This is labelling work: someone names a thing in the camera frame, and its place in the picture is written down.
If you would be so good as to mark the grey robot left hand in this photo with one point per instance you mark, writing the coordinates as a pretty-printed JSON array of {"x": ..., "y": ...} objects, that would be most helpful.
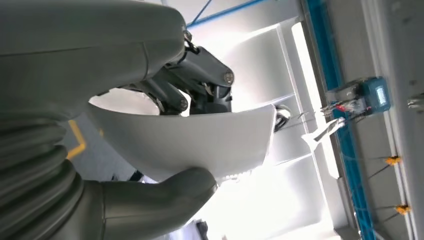
[{"x": 82, "y": 49}]

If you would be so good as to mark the dark shiny round object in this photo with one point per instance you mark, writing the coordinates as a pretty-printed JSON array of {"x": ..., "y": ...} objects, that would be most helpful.
[{"x": 281, "y": 117}]

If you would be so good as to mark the blue hoist box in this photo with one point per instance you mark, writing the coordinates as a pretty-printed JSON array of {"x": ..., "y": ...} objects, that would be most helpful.
[{"x": 374, "y": 94}]

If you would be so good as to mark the orange hook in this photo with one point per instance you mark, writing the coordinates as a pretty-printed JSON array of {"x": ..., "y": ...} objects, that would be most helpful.
[
  {"x": 402, "y": 209},
  {"x": 393, "y": 160}
]

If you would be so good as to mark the blue overhead rail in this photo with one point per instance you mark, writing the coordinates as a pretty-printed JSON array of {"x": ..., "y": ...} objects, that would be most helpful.
[{"x": 352, "y": 172}]

